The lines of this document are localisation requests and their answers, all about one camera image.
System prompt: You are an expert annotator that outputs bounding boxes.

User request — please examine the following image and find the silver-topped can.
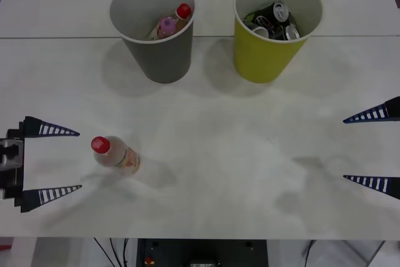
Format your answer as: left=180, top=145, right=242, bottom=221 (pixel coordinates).
left=283, top=24, right=301, bottom=41
left=249, top=24, right=270, bottom=38

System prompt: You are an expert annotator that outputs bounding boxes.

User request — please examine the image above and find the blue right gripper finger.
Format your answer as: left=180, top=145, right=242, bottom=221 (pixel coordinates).
left=342, top=174, right=400, bottom=201
left=342, top=96, right=400, bottom=124

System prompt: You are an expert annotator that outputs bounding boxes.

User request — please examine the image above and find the yellow-green plastic bin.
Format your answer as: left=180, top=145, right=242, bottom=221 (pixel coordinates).
left=232, top=0, right=324, bottom=84

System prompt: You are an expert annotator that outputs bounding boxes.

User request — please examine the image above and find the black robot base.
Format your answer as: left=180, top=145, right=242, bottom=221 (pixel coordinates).
left=137, top=238, right=269, bottom=267

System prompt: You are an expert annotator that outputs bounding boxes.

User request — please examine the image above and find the small bottle with red cap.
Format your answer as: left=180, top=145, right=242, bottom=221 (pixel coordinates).
left=171, top=3, right=192, bottom=34

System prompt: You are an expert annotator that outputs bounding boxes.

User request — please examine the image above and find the small bottle with pink cap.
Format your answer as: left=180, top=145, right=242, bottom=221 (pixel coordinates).
left=146, top=16, right=178, bottom=41

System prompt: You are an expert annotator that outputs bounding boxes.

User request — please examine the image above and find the black and red can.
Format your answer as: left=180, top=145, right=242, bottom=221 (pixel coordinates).
left=254, top=13, right=276, bottom=31

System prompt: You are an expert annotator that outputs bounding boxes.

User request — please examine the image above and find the black can with silver top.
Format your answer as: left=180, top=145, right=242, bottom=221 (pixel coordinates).
left=256, top=1, right=290, bottom=24

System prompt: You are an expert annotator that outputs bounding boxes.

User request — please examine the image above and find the grey plastic bin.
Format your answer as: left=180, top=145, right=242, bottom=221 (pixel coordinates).
left=109, top=0, right=196, bottom=84

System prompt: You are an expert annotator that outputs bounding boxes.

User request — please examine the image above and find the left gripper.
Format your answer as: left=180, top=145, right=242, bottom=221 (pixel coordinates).
left=0, top=116, right=83, bottom=214

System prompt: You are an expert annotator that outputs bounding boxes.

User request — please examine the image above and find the clear bottle with red cap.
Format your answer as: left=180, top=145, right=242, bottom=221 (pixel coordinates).
left=90, top=135, right=141, bottom=177

